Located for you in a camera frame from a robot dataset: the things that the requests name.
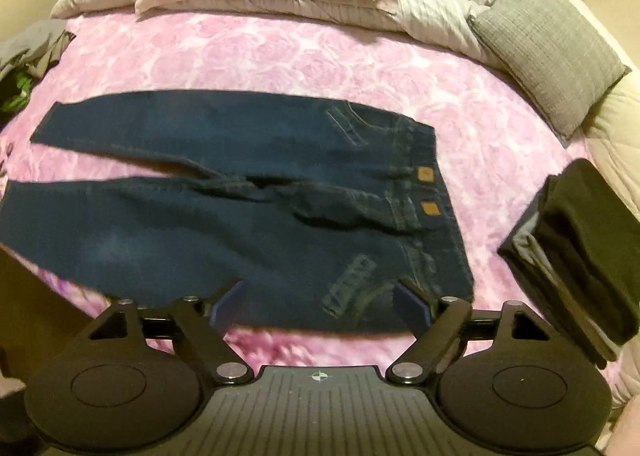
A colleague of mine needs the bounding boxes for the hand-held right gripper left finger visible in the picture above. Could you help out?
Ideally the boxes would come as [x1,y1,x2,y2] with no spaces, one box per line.
[75,280,255,384]

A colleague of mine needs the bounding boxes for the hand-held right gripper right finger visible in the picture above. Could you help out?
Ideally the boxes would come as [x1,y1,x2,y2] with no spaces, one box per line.
[387,278,547,384]

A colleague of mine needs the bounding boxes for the dark blue jeans pants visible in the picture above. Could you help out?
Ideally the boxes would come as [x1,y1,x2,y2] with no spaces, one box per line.
[0,90,476,334]

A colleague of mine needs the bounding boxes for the folded black clothes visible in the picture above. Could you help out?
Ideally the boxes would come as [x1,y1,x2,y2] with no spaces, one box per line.
[497,158,640,371]

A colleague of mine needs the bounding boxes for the pink rose-patterned blanket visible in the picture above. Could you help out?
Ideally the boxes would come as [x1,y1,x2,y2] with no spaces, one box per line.
[0,13,632,417]

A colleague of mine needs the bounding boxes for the grey knitted pillow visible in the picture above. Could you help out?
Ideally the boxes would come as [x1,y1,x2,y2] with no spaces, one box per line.
[467,0,632,141]

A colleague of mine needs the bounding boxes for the green cloth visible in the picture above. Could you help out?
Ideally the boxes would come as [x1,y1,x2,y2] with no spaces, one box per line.
[0,70,35,115]

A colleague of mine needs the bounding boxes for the white striped duvet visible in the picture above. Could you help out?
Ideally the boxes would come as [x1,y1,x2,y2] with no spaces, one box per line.
[50,0,523,67]

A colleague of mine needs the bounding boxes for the crumpled grey clothes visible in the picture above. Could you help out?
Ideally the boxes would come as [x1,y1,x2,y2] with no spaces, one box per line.
[0,18,77,82]

